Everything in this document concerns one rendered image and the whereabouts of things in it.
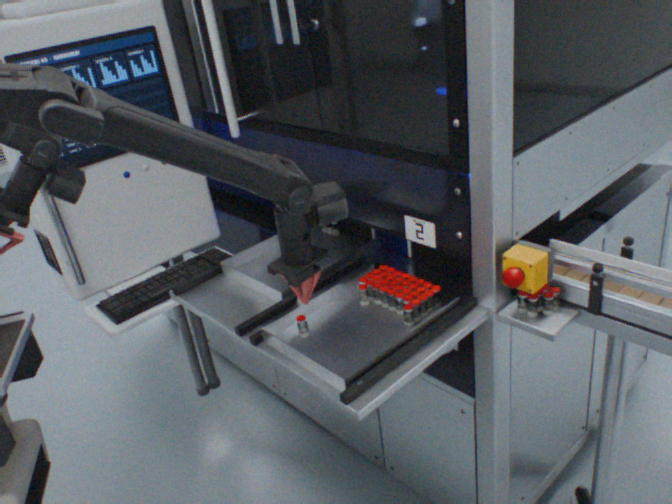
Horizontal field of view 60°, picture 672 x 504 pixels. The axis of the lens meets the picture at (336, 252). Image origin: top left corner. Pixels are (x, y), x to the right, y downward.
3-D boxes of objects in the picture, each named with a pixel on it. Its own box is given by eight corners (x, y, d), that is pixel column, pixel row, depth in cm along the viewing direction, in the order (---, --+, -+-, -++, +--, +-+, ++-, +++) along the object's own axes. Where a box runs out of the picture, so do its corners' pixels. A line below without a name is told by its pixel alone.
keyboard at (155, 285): (216, 250, 186) (214, 244, 185) (241, 263, 176) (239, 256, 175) (95, 308, 164) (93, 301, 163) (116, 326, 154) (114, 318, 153)
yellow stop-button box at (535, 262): (520, 269, 124) (521, 239, 120) (552, 279, 119) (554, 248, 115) (500, 285, 120) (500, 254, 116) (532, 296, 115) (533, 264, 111)
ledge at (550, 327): (532, 291, 133) (532, 284, 132) (587, 310, 124) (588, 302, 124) (497, 320, 126) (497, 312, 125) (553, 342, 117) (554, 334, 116)
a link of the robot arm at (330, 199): (268, 163, 99) (289, 190, 93) (329, 147, 103) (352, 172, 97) (272, 219, 107) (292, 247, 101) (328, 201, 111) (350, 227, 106)
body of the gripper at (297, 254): (330, 258, 109) (326, 223, 105) (293, 285, 102) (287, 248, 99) (304, 250, 113) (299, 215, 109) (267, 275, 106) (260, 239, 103)
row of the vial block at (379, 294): (365, 292, 138) (362, 275, 136) (424, 318, 126) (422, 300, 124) (358, 296, 137) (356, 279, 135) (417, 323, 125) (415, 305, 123)
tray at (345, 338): (374, 275, 145) (372, 262, 144) (459, 310, 127) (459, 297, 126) (264, 341, 126) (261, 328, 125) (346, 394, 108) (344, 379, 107)
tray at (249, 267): (318, 225, 175) (316, 214, 174) (381, 247, 157) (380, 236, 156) (223, 273, 156) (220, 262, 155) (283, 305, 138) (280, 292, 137)
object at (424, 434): (300, 244, 364) (274, 103, 323) (647, 383, 222) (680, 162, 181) (155, 319, 308) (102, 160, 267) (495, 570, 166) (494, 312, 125)
